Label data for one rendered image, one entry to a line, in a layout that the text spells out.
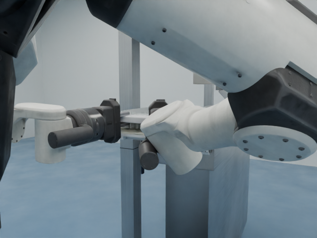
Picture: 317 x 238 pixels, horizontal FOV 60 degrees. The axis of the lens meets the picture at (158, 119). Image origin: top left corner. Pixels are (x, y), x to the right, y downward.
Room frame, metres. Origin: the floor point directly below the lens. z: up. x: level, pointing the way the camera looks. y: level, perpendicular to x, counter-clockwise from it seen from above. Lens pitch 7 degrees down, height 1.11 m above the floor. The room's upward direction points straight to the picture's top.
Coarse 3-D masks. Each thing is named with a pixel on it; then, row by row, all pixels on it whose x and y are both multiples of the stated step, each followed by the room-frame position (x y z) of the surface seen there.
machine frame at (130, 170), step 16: (128, 48) 1.03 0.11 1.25; (128, 64) 1.03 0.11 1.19; (128, 80) 1.03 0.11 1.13; (128, 96) 1.03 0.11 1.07; (208, 96) 2.02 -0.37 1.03; (128, 144) 1.03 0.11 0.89; (128, 160) 1.03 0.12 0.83; (128, 176) 1.03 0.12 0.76; (128, 192) 1.03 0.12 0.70; (128, 208) 1.03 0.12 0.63; (128, 224) 1.03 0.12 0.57
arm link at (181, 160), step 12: (144, 144) 0.54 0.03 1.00; (156, 144) 0.49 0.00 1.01; (168, 144) 0.48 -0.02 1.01; (180, 144) 0.49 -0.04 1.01; (144, 156) 0.48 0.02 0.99; (156, 156) 0.48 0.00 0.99; (168, 156) 0.49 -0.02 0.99; (180, 156) 0.48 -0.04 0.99; (192, 156) 0.49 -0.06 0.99; (144, 168) 0.48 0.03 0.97; (180, 168) 0.49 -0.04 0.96; (192, 168) 0.49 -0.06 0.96
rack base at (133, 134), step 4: (124, 132) 0.79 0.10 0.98; (128, 132) 0.78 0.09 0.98; (132, 132) 0.78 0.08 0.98; (136, 132) 0.77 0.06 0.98; (140, 132) 0.78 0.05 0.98; (124, 136) 0.80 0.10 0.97; (128, 136) 0.78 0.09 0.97; (132, 136) 0.77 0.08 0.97; (136, 136) 0.77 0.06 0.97; (140, 136) 0.76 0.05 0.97; (144, 136) 0.76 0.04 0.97
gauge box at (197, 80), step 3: (195, 75) 0.98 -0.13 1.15; (195, 78) 0.98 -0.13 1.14; (198, 78) 0.97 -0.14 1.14; (201, 78) 0.97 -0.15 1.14; (195, 81) 0.98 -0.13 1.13; (198, 81) 0.97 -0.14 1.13; (201, 81) 0.97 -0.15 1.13; (204, 81) 0.96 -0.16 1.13; (207, 81) 0.96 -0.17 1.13; (198, 84) 1.01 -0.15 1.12; (201, 84) 1.01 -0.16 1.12; (204, 84) 1.01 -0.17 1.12; (207, 84) 1.01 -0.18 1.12; (210, 84) 1.01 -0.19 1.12; (213, 84) 1.01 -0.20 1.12
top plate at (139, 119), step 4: (124, 116) 0.79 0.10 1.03; (128, 116) 0.78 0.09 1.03; (132, 116) 0.78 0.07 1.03; (136, 116) 0.78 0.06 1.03; (140, 116) 0.78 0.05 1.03; (144, 116) 0.78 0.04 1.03; (148, 116) 0.78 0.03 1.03; (120, 120) 0.79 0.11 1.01; (124, 120) 0.79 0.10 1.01; (128, 120) 0.78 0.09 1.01; (132, 120) 0.77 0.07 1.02; (136, 120) 0.77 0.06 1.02; (140, 120) 0.76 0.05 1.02
